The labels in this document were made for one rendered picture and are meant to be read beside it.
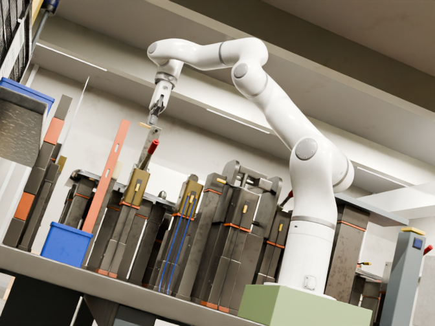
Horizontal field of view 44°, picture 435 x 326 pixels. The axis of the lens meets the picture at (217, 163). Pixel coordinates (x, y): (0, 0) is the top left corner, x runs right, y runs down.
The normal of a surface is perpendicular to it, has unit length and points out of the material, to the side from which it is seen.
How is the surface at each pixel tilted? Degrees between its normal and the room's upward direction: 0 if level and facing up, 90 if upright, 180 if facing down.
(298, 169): 126
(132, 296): 90
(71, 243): 90
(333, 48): 90
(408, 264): 90
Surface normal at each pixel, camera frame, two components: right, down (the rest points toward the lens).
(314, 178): -0.39, 0.31
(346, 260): 0.33, -0.15
